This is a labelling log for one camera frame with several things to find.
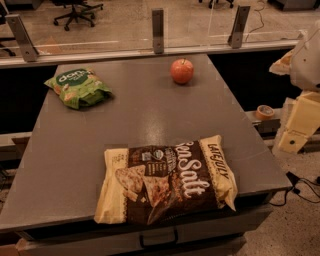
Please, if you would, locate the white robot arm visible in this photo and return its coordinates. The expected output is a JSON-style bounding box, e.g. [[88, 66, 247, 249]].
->
[[269, 20, 320, 153]]

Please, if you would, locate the red apple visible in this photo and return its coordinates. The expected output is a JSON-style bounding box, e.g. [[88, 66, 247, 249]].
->
[[170, 58, 194, 84]]

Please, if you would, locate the brown yellow chips bag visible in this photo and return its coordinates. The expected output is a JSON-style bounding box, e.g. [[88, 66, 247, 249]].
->
[[94, 135, 238, 225]]

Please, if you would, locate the green snack bag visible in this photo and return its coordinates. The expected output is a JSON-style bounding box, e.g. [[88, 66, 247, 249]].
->
[[45, 68, 112, 110]]

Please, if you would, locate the tape roll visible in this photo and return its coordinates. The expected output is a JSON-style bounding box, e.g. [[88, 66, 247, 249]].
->
[[255, 105, 275, 120]]

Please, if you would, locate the black office chair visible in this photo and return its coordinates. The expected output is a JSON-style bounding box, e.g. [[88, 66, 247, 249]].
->
[[50, 0, 104, 31]]

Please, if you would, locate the black drawer handle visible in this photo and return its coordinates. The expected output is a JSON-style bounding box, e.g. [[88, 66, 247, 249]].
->
[[139, 228, 179, 250]]

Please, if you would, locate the middle metal rail post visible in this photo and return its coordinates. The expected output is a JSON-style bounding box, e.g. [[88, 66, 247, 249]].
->
[[152, 8, 164, 54]]

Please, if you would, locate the metal rail post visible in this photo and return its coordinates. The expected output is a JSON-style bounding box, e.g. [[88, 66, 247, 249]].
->
[[228, 6, 251, 49], [6, 14, 39, 62], [152, 8, 164, 54]]

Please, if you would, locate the right metal rail post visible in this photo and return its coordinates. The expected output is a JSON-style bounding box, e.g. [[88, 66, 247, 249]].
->
[[228, 6, 251, 49]]

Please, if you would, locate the black floor cable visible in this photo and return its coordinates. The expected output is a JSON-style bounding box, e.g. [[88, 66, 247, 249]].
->
[[268, 171, 320, 208]]

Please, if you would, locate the left metal rail post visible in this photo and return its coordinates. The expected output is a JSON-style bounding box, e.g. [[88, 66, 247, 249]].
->
[[6, 14, 39, 62]]

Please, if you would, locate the horizontal metal rail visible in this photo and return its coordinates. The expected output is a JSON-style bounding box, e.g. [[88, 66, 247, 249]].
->
[[0, 39, 299, 69]]

